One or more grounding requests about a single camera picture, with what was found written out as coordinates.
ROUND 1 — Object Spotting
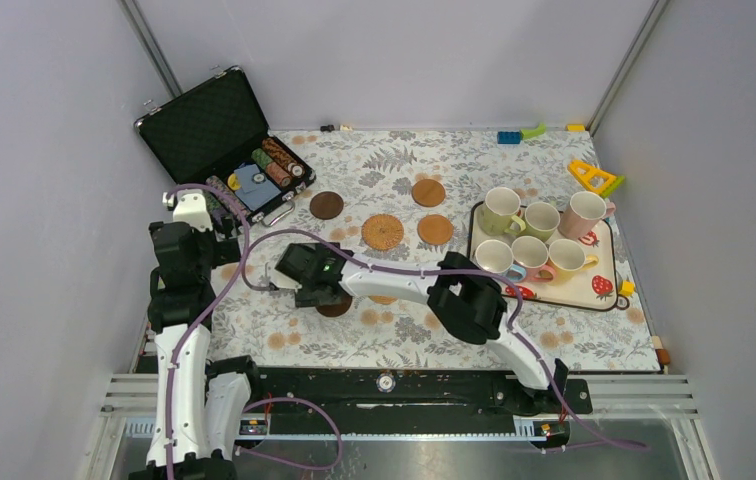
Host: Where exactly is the dark wooden coaster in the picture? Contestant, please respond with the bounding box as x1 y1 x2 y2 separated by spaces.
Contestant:
315 297 352 318
309 191 345 220

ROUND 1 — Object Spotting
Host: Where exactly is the woven rattan coaster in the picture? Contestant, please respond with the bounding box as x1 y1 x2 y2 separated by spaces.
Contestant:
369 296 397 305
361 214 404 251

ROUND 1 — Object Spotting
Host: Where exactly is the light wooden coaster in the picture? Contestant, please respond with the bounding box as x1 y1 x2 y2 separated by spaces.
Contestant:
411 179 446 208
417 214 454 246

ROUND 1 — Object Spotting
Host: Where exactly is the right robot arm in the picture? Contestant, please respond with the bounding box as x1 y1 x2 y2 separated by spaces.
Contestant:
275 242 568 412

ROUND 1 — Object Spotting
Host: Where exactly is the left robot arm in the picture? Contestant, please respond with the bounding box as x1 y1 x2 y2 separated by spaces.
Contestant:
129 184 265 479

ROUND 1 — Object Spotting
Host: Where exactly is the black poker chip case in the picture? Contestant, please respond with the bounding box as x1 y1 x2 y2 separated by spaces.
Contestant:
134 66 316 224

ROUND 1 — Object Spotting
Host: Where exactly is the floral tablecloth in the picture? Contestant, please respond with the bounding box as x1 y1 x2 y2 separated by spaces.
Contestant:
202 129 663 373

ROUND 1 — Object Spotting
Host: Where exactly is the blue toy brick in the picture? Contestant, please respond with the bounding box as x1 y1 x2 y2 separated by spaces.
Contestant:
497 131 523 145

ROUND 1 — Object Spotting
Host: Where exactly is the light green ceramic mug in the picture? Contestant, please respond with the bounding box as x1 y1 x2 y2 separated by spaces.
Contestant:
521 202 561 242

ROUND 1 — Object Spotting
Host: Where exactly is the green toy block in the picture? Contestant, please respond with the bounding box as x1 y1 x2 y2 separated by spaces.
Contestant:
520 122 547 141

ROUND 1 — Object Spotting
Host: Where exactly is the pink ceramic mug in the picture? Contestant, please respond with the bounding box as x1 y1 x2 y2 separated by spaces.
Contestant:
558 191 616 240

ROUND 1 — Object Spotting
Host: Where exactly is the strawberry print tray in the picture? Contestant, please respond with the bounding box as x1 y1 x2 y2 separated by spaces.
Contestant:
467 201 618 312

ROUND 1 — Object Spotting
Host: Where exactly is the yellow toy triangle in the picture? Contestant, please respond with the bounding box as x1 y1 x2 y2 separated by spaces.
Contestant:
567 159 626 198

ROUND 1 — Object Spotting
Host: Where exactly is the yellow cube by tray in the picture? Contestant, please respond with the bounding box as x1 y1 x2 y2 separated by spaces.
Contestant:
618 280 636 298

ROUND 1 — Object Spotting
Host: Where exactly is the brown object table corner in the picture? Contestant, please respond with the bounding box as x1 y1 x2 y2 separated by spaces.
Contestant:
651 336 671 367

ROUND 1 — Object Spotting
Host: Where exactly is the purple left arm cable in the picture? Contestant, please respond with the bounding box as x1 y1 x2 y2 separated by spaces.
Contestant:
162 183 345 480

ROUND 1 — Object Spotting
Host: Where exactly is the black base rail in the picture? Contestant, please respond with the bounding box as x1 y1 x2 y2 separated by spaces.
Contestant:
136 357 595 439

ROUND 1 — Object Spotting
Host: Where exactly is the blue handled white mug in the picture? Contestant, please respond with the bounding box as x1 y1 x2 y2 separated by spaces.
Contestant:
474 239 527 283

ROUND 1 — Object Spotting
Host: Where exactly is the pink handled mug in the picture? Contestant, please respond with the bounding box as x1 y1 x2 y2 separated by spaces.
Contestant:
511 236 556 283

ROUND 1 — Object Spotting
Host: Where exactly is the yellow handled mug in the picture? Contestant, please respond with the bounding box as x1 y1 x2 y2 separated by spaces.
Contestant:
547 239 599 285

